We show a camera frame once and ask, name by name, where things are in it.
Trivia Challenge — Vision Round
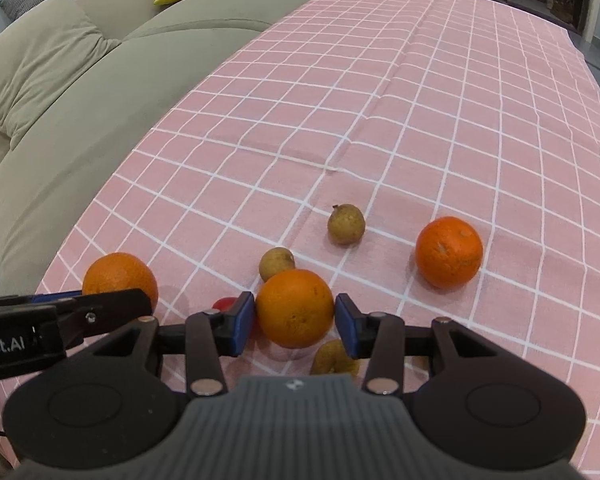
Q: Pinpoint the brown longan beside orange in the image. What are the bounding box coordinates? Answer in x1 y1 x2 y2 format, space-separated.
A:
310 339 360 377

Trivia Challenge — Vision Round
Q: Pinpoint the orange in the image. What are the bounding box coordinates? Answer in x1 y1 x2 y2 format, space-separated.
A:
256 269 335 349
82 252 159 310

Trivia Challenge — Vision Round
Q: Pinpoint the far brown longan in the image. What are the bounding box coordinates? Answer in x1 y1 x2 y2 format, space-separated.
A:
327 204 366 246

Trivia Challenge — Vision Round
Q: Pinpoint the lone orange tangerine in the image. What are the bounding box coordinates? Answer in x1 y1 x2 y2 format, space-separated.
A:
415 217 483 289

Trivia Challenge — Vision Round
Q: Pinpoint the red cherry tomato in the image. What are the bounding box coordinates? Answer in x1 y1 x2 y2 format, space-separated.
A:
212 297 263 340

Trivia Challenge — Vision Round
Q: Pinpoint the beige sofa cushion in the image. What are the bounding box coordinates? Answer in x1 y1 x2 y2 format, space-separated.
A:
0 0 121 148

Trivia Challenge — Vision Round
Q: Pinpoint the brown longan behind orange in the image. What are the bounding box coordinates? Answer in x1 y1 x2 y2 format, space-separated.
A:
259 247 296 282

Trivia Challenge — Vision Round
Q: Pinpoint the pink checkered tablecloth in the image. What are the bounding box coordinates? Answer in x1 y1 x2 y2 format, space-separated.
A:
35 0 600 479

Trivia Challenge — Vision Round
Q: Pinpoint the beige sofa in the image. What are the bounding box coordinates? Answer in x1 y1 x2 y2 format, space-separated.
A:
0 0 310 295

